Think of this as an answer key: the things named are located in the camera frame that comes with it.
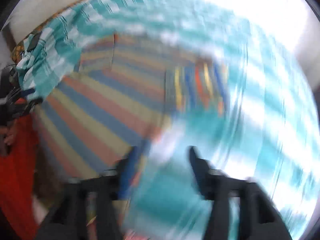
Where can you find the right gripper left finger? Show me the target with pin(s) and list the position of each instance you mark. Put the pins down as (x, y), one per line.
(67, 219)

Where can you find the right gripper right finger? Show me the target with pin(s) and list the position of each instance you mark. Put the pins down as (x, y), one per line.
(258, 218)

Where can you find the striped knitted sweater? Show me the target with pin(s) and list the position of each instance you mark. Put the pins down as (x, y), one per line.
(130, 91)

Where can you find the teal checked bedspread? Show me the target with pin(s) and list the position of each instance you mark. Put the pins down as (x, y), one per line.
(270, 131)

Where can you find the orange trousers of person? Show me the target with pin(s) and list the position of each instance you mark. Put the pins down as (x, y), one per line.
(17, 177)

